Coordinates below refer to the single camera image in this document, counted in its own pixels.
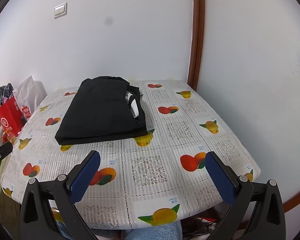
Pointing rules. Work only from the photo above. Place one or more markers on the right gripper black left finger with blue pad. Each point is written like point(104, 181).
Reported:
point(36, 217)

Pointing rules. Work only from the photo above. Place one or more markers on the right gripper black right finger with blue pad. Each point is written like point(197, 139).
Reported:
point(267, 220)

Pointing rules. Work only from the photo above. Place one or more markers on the black white blue jacket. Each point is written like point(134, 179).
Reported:
point(104, 108)

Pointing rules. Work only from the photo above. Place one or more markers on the red paper gift bag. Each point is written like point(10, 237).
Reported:
point(11, 118)

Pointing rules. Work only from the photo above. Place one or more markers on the plaid cloth bundle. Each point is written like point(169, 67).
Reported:
point(6, 92)

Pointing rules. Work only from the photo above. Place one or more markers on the white plastic bag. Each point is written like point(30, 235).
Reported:
point(28, 95)

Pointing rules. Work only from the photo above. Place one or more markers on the light blue trouser leg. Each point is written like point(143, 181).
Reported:
point(167, 231)

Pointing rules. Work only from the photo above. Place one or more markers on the fruit print tablecloth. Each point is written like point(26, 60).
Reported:
point(141, 182)

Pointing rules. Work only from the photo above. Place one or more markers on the white wall light switch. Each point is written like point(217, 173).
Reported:
point(60, 10)

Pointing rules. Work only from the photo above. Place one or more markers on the brown wooden door frame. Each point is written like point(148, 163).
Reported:
point(197, 43)

